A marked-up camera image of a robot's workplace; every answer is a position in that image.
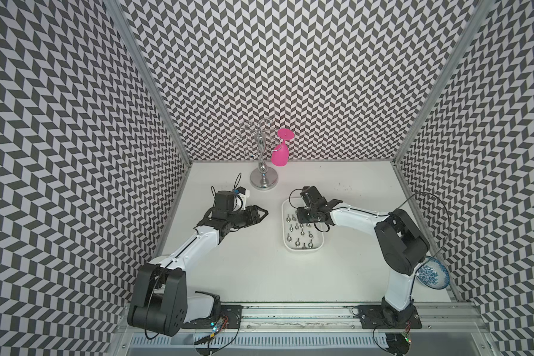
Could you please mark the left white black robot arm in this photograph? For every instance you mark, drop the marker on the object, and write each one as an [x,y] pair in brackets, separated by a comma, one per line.
[161,302]

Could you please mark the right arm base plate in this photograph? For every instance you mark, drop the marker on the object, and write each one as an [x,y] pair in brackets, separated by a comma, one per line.
[386,317]

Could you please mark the blue patterned bowl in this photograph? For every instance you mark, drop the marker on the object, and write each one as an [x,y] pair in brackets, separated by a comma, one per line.
[433,274]

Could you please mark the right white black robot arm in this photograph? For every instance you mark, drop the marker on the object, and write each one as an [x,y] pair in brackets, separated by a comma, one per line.
[403,245]

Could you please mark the chrome glass holder stand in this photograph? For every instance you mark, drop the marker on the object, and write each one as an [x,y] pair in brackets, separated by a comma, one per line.
[263,178]

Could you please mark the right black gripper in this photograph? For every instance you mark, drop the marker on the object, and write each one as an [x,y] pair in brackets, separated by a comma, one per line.
[301,219]

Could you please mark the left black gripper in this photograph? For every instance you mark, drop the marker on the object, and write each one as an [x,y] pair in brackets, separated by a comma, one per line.
[254,216]

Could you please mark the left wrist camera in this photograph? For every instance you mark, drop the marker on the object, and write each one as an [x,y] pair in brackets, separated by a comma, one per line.
[242,193]

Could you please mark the white rectangular storage tray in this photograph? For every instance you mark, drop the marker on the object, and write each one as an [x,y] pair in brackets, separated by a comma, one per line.
[298,230]

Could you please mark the pink plastic wine glass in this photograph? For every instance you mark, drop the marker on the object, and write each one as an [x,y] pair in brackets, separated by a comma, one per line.
[280,155]

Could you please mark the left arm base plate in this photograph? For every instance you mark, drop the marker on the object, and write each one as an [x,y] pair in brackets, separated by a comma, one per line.
[231,312]

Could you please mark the aluminium front rail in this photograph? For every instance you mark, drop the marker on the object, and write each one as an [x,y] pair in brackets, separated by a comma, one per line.
[338,317]

